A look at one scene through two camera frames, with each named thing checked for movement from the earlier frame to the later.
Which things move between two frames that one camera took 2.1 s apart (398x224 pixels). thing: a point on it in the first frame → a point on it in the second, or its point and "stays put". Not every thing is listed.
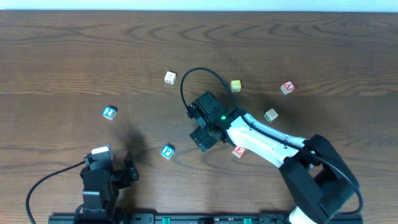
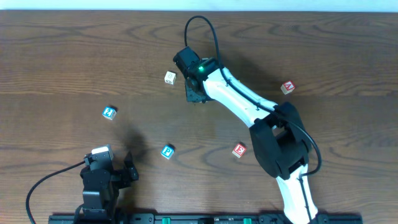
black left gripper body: x=123 y=176 stays put
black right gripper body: x=193 y=112 → x=194 y=95
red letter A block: x=287 y=87 stays put
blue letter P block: x=167 y=151 stays put
